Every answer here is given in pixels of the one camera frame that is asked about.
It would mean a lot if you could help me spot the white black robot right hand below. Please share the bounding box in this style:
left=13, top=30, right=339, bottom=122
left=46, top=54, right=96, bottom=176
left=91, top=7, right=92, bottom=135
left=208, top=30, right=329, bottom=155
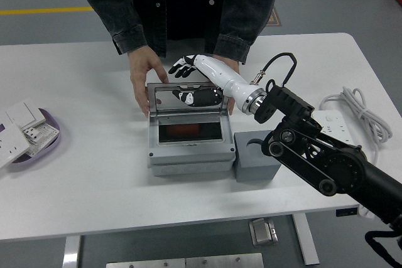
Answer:
left=168, top=54, right=260, bottom=109

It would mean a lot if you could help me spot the grey cube with round hole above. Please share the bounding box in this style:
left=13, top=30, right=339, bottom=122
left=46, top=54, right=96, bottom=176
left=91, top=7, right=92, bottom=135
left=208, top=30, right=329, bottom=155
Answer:
left=233, top=129, right=281, bottom=183

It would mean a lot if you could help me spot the silver metal floor box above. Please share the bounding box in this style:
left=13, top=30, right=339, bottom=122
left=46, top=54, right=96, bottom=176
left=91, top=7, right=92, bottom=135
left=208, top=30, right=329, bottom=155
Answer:
left=249, top=217, right=280, bottom=247

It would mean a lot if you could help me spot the small white socket module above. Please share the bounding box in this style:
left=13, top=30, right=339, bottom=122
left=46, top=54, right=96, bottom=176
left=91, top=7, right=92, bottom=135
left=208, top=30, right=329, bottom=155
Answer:
left=23, top=126, right=43, bottom=144

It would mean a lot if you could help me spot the white table leg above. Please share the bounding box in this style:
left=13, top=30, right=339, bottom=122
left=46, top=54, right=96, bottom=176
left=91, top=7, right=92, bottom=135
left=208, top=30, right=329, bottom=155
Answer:
left=291, top=213, right=320, bottom=265
left=62, top=235, right=82, bottom=268

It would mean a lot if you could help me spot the white perforated panel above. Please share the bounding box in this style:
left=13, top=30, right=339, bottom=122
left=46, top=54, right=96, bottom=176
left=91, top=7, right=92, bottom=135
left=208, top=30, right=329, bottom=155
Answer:
left=30, top=122, right=60, bottom=158

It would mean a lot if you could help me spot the grey box with clear lid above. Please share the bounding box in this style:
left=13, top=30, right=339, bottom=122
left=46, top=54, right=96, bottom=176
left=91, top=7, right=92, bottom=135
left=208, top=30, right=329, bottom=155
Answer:
left=146, top=82, right=236, bottom=177

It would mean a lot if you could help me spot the purple tray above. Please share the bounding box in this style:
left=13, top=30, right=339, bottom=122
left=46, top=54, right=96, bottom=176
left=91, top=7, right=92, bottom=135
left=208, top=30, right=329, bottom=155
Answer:
left=6, top=107, right=61, bottom=172

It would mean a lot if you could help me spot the yellow floor tape line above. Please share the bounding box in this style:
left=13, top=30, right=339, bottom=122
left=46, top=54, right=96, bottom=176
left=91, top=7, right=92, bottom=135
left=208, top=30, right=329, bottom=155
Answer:
left=0, top=6, right=95, bottom=16

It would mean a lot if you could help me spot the large white socket panel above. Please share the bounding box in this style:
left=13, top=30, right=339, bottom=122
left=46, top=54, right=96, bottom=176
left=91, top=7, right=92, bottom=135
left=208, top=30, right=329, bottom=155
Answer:
left=0, top=122, right=33, bottom=169

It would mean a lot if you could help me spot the person's right hand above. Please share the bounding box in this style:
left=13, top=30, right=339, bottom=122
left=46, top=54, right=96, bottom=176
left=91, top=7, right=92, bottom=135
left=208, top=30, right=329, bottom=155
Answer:
left=128, top=44, right=169, bottom=117

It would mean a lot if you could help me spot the white switch panel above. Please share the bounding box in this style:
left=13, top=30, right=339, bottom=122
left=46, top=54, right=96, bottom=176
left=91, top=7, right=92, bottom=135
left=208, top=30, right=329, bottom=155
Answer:
left=5, top=102, right=46, bottom=129

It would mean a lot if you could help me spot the white power cord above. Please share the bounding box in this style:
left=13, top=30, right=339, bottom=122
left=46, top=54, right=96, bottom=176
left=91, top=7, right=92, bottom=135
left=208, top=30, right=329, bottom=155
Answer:
left=319, top=85, right=393, bottom=220

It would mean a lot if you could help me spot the flat metal base plate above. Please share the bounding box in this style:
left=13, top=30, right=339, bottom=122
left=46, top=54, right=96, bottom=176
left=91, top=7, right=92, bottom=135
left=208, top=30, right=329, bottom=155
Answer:
left=106, top=252, right=264, bottom=268

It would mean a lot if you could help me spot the person's left hand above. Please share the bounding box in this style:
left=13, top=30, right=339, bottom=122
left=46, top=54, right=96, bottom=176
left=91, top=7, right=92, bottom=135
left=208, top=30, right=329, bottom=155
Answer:
left=212, top=55, right=242, bottom=116

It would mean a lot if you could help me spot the person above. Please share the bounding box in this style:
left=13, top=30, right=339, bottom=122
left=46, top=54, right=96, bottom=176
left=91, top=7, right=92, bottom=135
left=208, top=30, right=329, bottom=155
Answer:
left=74, top=0, right=285, bottom=64

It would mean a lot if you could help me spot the black table control box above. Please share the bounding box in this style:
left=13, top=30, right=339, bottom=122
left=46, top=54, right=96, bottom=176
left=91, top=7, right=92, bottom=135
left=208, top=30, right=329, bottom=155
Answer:
left=335, top=206, right=360, bottom=218

